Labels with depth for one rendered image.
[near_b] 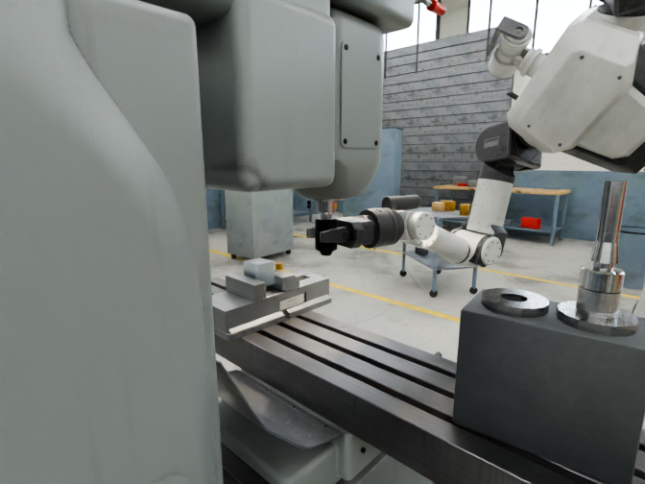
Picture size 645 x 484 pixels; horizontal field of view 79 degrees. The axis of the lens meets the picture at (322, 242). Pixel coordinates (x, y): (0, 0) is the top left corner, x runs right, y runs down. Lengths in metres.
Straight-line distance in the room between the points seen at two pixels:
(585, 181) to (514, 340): 7.64
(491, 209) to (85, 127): 0.97
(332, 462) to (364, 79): 0.69
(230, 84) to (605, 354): 0.57
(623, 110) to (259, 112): 0.73
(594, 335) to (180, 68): 0.56
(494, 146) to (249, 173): 0.75
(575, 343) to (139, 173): 0.53
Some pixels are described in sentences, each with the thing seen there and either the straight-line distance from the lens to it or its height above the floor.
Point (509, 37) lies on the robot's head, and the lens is 1.04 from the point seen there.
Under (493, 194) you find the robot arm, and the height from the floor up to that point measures 1.29.
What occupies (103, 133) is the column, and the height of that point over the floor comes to 1.41.
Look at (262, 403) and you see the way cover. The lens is 0.82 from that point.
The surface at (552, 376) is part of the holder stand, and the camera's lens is 0.62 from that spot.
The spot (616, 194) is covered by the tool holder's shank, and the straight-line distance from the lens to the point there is 0.60.
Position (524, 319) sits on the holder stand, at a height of 1.17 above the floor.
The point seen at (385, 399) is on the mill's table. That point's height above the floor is 0.99.
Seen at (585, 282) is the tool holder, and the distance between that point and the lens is 0.61.
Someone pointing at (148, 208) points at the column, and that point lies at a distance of 0.39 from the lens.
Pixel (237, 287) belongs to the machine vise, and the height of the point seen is 1.07.
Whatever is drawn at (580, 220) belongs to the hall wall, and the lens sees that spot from 8.26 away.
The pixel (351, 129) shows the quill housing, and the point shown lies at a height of 1.44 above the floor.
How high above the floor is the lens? 1.38
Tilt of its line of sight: 12 degrees down
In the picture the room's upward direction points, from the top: straight up
